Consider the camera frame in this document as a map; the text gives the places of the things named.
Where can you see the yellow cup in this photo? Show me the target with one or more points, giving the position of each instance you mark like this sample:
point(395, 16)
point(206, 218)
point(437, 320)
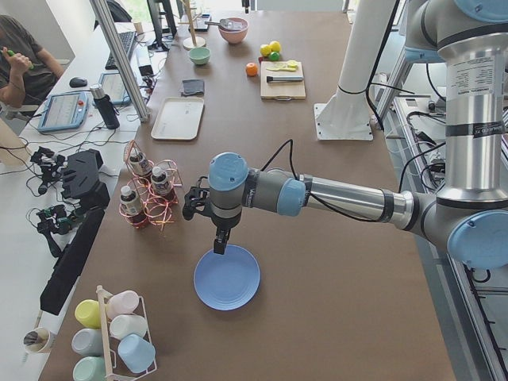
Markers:
point(87, 314)

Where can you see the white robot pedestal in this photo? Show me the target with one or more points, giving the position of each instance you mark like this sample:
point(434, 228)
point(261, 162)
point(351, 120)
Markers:
point(346, 116)

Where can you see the black handled knife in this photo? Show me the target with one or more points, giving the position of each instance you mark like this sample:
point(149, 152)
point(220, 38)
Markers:
point(284, 79)

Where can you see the small green bowl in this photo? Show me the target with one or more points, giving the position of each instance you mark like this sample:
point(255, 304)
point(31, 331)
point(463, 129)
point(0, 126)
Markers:
point(199, 56)

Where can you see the light blue cup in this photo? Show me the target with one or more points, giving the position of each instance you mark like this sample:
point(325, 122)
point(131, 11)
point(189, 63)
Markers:
point(137, 353)

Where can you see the blue teach pendant back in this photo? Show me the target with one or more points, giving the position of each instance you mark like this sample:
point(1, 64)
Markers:
point(114, 87)

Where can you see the wooden cup rack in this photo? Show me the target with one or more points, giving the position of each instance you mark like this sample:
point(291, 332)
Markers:
point(115, 367)

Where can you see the dark bottle front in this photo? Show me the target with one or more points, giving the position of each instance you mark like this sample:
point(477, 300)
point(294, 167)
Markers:
point(131, 203)

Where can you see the copper wire bottle rack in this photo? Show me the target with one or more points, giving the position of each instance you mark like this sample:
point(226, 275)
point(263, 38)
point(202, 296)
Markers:
point(157, 209)

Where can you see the dark grey cloth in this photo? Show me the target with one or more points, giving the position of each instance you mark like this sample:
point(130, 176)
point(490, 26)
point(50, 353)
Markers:
point(192, 87)

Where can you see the pink cup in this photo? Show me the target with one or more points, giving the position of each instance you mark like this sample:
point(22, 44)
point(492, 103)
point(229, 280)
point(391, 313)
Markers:
point(124, 302)

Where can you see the metal ice scoop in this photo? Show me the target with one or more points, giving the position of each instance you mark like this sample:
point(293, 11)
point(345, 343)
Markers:
point(216, 23)

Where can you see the mint green cup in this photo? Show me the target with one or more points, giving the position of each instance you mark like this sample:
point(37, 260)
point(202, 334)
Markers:
point(90, 368)

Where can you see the seated person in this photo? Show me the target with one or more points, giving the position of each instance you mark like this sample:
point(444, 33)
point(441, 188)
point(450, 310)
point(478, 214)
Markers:
point(28, 71)

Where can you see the blue teach pendant front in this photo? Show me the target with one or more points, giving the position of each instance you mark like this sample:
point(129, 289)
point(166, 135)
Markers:
point(64, 111)

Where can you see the blue round plate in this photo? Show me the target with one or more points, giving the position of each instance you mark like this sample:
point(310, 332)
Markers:
point(227, 281)

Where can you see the white cup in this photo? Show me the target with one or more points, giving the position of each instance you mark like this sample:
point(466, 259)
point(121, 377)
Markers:
point(125, 324)

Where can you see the black computer mouse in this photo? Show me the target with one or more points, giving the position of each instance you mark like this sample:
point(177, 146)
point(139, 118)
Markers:
point(77, 82)

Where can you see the clear ice cubes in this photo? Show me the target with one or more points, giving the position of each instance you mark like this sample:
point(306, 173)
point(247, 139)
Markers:
point(230, 24)

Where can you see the orange fruit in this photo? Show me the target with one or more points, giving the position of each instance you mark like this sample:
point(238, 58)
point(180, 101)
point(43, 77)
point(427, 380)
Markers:
point(251, 69)

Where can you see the dark bottle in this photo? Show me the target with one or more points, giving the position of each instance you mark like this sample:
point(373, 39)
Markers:
point(139, 164)
point(131, 203)
point(160, 183)

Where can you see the paper cup with utensils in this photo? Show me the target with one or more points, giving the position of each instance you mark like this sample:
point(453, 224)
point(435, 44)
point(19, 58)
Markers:
point(39, 340)

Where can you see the pink bowl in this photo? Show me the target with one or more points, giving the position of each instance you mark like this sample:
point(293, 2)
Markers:
point(235, 36)

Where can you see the wooden cutting board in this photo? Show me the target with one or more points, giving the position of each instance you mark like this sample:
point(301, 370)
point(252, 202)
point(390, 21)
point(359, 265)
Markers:
point(281, 91)

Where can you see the aluminium frame post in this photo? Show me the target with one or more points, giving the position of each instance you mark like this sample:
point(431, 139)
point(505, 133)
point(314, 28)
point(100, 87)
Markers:
point(105, 20)

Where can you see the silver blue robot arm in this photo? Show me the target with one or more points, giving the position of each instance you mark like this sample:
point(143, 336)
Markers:
point(467, 217)

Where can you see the dark bottle middle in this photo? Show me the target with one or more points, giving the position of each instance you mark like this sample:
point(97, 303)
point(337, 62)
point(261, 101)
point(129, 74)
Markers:
point(160, 183)

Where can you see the green lime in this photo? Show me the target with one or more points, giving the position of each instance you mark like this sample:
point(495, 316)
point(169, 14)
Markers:
point(274, 56)

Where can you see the yellow banana peel slice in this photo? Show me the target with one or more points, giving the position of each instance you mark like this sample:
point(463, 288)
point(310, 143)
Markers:
point(290, 66)

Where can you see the dark bottle back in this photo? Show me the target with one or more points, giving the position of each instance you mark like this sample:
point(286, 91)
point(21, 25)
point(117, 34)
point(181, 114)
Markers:
point(139, 164)

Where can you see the wooden mug tree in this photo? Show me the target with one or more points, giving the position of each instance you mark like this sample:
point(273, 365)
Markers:
point(194, 41)

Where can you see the grey cup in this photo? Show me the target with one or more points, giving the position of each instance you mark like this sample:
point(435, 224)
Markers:
point(88, 342)

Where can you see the cream rectangular tray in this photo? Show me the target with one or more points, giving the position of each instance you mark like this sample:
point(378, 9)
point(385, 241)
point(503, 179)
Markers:
point(178, 119)

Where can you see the black thermos bottle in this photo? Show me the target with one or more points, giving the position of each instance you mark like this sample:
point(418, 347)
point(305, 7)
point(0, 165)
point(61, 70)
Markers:
point(104, 106)

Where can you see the blue teach pendant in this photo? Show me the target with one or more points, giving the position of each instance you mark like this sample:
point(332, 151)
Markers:
point(64, 111)
point(114, 87)

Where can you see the yellow lemon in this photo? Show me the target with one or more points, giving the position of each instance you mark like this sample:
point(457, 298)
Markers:
point(275, 46)
point(265, 50)

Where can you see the black device stand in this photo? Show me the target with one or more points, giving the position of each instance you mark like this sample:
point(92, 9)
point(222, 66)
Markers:
point(70, 235)

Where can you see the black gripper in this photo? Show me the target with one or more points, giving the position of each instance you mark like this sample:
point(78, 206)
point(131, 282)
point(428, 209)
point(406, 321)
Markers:
point(225, 224)

